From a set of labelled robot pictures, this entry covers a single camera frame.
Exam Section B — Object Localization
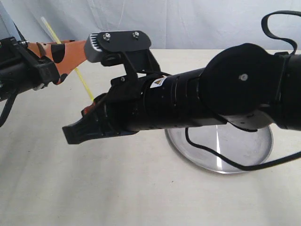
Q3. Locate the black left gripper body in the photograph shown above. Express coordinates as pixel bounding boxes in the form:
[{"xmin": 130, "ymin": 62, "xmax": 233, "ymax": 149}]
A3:
[{"xmin": 11, "ymin": 36, "xmax": 57, "ymax": 91}]

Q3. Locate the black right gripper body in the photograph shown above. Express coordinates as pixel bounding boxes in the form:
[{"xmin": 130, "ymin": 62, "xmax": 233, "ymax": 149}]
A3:
[{"xmin": 93, "ymin": 76, "xmax": 151, "ymax": 136}]

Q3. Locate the thin yellow straw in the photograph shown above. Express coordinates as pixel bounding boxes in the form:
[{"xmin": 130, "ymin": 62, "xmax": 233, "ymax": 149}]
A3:
[{"xmin": 40, "ymin": 16, "xmax": 94, "ymax": 101}]

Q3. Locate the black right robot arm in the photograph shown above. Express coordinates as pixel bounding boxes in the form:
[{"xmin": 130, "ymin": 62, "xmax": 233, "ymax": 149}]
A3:
[{"xmin": 63, "ymin": 44, "xmax": 301, "ymax": 144}]

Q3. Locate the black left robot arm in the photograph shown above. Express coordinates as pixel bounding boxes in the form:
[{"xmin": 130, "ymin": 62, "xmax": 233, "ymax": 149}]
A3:
[{"xmin": 0, "ymin": 37, "xmax": 87, "ymax": 101}]

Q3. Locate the round silver metal plate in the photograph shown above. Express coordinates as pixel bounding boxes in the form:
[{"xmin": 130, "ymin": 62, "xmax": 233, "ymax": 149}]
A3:
[{"xmin": 165, "ymin": 124, "xmax": 273, "ymax": 174}]

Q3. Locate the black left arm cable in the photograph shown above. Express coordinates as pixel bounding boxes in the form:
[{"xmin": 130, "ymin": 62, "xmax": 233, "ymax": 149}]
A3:
[{"xmin": 0, "ymin": 93, "xmax": 18, "ymax": 128}]

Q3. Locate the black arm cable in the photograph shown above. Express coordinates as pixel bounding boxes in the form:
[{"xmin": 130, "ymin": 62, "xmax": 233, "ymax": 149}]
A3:
[
  {"xmin": 0, "ymin": 93, "xmax": 18, "ymax": 128},
  {"xmin": 184, "ymin": 10, "xmax": 301, "ymax": 172}
]

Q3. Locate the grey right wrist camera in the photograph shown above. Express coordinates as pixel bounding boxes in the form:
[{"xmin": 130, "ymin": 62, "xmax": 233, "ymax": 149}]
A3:
[{"xmin": 84, "ymin": 31, "xmax": 168, "ymax": 81}]

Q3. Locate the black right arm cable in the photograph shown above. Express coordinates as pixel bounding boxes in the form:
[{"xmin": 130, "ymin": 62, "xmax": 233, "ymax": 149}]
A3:
[{"xmin": 184, "ymin": 10, "xmax": 301, "ymax": 172}]

